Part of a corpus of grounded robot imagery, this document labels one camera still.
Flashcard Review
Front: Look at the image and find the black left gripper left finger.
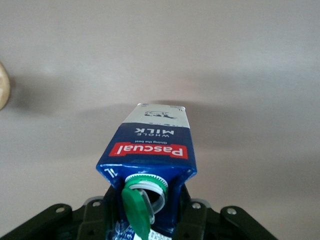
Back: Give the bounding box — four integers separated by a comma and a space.
77, 187, 121, 240

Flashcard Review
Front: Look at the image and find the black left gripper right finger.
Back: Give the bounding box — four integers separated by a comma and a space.
172, 186, 210, 240

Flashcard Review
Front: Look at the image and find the blue white milk carton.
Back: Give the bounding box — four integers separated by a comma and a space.
96, 103, 198, 240

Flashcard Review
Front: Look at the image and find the round wooden stand base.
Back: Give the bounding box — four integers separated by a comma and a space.
0, 61, 11, 111

